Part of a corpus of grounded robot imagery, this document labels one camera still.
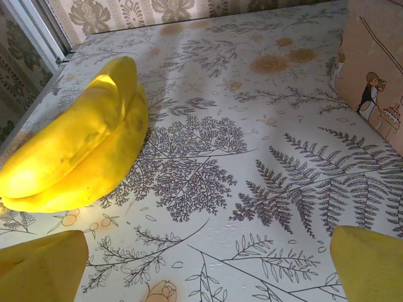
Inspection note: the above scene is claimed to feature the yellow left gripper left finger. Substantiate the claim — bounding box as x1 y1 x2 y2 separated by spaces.
0 230 90 302

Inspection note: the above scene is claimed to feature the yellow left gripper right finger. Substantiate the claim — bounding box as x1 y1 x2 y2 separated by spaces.
329 225 403 302

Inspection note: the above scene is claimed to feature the pink cartoon print box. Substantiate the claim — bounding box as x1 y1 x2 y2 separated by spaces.
329 0 403 142

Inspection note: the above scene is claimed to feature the yellow plush banana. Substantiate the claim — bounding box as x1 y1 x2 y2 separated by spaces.
0 55 149 213

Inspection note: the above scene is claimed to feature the aluminium frame post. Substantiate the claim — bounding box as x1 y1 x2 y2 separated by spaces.
4 0 76 65

